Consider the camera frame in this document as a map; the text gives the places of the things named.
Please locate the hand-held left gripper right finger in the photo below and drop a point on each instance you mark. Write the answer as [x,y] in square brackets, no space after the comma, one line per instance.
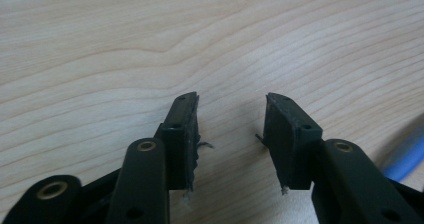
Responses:
[288,144]

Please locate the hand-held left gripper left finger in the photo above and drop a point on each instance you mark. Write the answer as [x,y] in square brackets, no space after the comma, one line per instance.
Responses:
[180,140]

